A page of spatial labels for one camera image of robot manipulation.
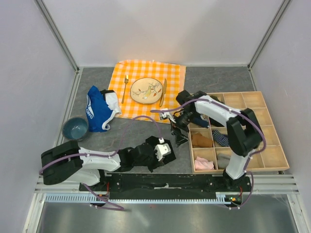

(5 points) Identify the orange checkered cloth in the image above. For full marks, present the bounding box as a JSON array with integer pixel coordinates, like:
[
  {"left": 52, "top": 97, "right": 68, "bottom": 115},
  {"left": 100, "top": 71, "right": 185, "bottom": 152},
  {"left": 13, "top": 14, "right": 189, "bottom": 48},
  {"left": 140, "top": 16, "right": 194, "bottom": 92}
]
[{"left": 108, "top": 59, "right": 186, "bottom": 122}]

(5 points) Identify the wooden compartment tray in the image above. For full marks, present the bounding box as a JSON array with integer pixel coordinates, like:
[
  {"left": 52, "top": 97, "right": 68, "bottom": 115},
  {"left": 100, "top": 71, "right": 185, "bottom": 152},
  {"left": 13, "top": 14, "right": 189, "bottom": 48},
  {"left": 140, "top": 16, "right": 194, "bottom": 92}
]
[{"left": 188, "top": 91, "right": 290, "bottom": 174}]

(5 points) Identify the gold fork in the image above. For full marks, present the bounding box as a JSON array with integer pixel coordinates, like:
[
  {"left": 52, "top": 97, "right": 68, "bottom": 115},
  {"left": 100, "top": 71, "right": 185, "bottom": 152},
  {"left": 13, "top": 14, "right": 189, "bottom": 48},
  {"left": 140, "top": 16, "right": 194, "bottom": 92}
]
[{"left": 121, "top": 74, "right": 129, "bottom": 104}]

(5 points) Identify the blue underwear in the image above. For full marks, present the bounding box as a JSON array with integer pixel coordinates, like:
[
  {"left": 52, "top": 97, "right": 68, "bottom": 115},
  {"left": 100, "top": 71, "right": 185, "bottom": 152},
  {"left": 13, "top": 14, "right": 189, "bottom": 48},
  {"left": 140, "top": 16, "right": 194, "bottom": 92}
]
[{"left": 86, "top": 86, "right": 113, "bottom": 132}]

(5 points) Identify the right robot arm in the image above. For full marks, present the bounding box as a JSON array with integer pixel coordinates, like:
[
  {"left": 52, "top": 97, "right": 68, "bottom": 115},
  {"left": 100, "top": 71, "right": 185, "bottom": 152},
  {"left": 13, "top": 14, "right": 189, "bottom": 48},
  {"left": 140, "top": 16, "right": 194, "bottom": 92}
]
[{"left": 164, "top": 90, "right": 266, "bottom": 191}]

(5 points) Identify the decorated ceramic plate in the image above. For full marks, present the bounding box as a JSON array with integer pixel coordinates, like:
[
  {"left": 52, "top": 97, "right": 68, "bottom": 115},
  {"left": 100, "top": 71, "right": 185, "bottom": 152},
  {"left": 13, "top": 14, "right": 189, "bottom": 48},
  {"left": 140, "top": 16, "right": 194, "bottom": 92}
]
[{"left": 130, "top": 78, "right": 163, "bottom": 104}]

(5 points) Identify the blue ceramic bowl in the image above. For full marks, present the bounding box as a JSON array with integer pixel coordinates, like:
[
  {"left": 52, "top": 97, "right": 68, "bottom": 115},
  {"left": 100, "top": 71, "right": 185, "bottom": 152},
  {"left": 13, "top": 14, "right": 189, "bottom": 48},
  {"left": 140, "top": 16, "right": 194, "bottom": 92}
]
[{"left": 62, "top": 116, "right": 88, "bottom": 141}]

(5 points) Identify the black underwear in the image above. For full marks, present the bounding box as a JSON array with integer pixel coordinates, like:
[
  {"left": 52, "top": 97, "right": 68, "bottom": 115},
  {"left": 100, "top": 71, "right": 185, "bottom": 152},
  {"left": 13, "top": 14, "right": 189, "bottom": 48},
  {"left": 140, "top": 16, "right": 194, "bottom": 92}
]
[{"left": 145, "top": 136, "right": 176, "bottom": 167}]

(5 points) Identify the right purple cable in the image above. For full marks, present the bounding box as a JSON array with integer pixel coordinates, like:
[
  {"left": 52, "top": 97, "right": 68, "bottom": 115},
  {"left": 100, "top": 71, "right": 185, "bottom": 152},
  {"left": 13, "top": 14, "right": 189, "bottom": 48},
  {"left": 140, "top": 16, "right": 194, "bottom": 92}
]
[{"left": 150, "top": 98, "right": 268, "bottom": 211}]

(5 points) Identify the grey rolled underwear front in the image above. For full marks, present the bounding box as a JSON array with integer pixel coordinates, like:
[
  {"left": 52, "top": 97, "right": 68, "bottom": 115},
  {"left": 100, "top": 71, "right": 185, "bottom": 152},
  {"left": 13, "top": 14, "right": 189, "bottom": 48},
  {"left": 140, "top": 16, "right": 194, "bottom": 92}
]
[{"left": 217, "top": 153, "right": 230, "bottom": 169}]

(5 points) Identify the brown rolled underwear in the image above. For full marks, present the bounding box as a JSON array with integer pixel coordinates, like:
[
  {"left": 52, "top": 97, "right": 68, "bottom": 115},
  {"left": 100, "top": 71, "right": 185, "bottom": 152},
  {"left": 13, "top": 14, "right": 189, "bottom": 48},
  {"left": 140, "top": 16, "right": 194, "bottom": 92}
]
[{"left": 191, "top": 133, "right": 213, "bottom": 148}]

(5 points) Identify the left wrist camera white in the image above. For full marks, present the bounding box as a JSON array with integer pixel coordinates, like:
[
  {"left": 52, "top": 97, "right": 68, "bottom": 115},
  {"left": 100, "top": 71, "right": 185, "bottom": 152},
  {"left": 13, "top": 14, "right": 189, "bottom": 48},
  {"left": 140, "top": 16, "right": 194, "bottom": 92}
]
[{"left": 155, "top": 138, "right": 172, "bottom": 161}]

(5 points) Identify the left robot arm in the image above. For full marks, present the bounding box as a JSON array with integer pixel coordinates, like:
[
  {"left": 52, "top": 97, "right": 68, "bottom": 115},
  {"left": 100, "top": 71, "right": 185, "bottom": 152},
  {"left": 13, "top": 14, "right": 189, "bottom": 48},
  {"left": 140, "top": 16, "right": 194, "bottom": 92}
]
[{"left": 39, "top": 136, "right": 176, "bottom": 191}]

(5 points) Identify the gold knife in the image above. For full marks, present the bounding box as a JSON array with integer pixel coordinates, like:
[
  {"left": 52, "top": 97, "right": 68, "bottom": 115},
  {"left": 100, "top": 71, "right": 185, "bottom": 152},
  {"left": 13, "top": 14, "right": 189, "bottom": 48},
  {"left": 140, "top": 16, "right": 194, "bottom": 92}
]
[{"left": 159, "top": 79, "right": 167, "bottom": 107}]

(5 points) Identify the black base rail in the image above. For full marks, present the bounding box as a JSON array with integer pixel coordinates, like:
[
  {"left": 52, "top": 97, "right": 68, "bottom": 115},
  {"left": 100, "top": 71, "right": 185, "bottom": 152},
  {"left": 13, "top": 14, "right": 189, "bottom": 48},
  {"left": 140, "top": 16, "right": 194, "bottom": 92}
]
[{"left": 90, "top": 173, "right": 251, "bottom": 200}]

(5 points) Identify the navy rolled underwear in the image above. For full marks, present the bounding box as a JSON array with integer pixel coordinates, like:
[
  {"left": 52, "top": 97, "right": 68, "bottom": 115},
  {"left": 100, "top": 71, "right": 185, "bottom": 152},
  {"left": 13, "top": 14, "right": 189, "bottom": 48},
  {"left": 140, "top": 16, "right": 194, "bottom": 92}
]
[{"left": 192, "top": 116, "right": 210, "bottom": 128}]

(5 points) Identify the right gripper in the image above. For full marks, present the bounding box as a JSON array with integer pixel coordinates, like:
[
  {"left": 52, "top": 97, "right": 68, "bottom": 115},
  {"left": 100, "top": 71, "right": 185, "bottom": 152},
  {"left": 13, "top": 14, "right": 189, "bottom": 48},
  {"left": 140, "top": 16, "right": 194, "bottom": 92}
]
[{"left": 168, "top": 110, "right": 198, "bottom": 148}]

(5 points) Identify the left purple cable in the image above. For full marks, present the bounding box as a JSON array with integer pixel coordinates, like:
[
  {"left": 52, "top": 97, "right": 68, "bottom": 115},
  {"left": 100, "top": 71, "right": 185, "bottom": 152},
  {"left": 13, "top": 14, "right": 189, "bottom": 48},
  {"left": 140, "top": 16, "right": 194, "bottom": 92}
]
[{"left": 38, "top": 116, "right": 163, "bottom": 211}]

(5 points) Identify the grey cable duct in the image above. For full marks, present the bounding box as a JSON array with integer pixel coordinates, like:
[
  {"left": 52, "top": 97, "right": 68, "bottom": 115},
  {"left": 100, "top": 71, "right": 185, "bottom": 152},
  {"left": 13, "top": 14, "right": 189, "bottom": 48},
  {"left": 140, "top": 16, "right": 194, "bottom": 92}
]
[{"left": 45, "top": 193, "right": 231, "bottom": 204}]

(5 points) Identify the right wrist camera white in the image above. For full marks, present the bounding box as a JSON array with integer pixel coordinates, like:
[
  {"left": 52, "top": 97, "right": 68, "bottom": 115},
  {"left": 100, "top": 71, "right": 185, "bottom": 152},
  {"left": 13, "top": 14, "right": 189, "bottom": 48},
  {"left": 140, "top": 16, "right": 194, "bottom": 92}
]
[{"left": 159, "top": 108, "right": 176, "bottom": 123}]

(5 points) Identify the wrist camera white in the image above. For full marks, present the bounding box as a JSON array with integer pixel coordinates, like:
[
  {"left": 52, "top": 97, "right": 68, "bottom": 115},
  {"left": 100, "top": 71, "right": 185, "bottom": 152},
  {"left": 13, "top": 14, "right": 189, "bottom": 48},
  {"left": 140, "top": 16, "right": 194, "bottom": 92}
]
[
  {"left": 159, "top": 108, "right": 176, "bottom": 123},
  {"left": 155, "top": 138, "right": 172, "bottom": 161}
]

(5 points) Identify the pink rolled underwear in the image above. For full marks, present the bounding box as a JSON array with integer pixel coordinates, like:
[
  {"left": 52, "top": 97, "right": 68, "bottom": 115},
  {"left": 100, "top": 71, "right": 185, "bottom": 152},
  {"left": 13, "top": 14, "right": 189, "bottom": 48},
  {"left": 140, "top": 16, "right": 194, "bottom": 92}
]
[{"left": 194, "top": 157, "right": 215, "bottom": 170}]

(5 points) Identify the purple cable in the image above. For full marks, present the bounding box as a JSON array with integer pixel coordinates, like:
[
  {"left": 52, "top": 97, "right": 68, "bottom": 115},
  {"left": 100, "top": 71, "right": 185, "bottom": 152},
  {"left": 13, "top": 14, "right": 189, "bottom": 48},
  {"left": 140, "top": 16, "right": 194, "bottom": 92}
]
[
  {"left": 150, "top": 98, "right": 268, "bottom": 211},
  {"left": 38, "top": 116, "right": 163, "bottom": 211}
]

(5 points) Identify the striped rolled underwear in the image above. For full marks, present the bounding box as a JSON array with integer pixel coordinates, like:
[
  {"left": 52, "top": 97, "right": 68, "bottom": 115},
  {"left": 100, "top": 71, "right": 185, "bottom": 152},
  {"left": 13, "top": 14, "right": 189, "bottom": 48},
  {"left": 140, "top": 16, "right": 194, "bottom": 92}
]
[{"left": 212, "top": 130, "right": 229, "bottom": 147}]

